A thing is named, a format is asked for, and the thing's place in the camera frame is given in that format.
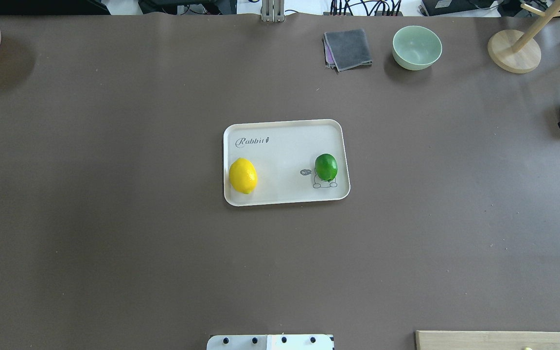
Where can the green lime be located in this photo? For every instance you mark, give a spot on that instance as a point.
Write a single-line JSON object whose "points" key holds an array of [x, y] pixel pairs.
{"points": [[326, 167]]}

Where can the grey folded cloth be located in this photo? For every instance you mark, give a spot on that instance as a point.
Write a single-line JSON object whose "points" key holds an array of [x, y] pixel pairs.
{"points": [[350, 49]]}

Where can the bamboo cutting board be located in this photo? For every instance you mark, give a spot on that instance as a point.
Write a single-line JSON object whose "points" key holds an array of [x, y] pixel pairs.
{"points": [[441, 340]]}

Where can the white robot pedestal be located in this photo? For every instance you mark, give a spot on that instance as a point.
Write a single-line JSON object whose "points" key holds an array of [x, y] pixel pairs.
{"points": [[271, 342]]}

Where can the white rectangular tray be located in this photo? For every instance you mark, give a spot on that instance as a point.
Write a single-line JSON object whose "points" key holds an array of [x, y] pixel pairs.
{"points": [[284, 155]]}

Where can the light green bowl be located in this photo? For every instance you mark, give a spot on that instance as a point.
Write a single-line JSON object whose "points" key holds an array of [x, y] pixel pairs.
{"points": [[416, 47]]}

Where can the yellow lemon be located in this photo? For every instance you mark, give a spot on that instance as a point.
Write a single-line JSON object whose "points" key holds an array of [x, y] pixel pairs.
{"points": [[243, 176]]}

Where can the aluminium frame post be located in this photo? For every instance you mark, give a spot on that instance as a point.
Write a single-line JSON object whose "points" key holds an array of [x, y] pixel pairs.
{"points": [[273, 10]]}

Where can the wooden cup rack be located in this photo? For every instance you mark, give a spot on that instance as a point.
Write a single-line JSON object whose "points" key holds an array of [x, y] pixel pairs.
{"points": [[518, 52]]}

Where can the purple cloth underneath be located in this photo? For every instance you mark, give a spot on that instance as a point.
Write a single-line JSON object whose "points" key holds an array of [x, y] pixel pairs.
{"points": [[329, 61]]}

